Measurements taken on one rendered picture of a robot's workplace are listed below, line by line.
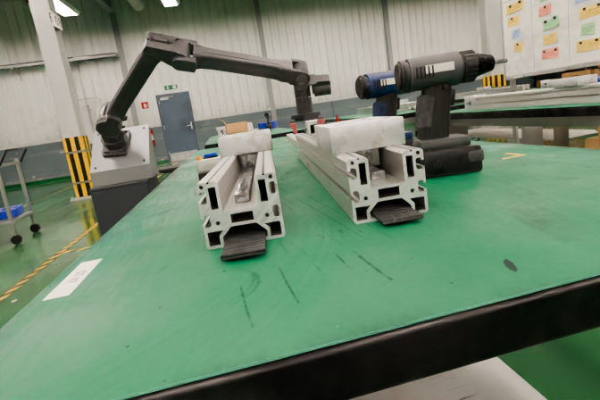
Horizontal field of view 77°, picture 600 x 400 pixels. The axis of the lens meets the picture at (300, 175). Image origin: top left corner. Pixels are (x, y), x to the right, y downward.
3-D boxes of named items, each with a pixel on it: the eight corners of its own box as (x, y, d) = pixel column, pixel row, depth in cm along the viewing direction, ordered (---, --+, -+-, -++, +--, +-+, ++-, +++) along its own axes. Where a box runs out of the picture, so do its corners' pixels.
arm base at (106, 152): (107, 134, 144) (102, 157, 137) (99, 119, 138) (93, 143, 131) (131, 132, 145) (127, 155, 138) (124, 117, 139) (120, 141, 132)
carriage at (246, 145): (229, 162, 93) (225, 135, 92) (273, 154, 94) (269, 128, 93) (222, 170, 78) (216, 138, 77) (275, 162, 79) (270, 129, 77)
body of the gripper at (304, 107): (321, 116, 129) (319, 95, 128) (292, 120, 129) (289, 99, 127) (319, 116, 136) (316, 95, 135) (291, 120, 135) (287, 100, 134)
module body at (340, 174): (298, 158, 127) (295, 134, 126) (327, 154, 128) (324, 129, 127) (354, 224, 49) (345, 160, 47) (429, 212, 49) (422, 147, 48)
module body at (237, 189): (243, 167, 126) (238, 142, 125) (272, 162, 127) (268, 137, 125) (207, 250, 47) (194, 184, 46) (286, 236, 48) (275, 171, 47)
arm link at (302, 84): (293, 61, 126) (295, 77, 121) (327, 55, 126) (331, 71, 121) (296, 88, 136) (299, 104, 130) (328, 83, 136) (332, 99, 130)
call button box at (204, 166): (203, 177, 117) (199, 157, 116) (234, 171, 118) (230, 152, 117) (198, 181, 109) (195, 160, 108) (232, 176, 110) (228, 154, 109)
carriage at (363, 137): (319, 161, 70) (313, 125, 69) (376, 152, 71) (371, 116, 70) (335, 173, 54) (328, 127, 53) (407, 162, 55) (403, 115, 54)
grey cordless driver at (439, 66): (403, 174, 76) (391, 62, 72) (502, 160, 75) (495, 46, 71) (412, 180, 68) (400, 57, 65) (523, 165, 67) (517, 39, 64)
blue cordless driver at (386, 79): (362, 163, 97) (351, 77, 93) (430, 151, 101) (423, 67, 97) (374, 166, 89) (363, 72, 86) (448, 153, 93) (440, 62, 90)
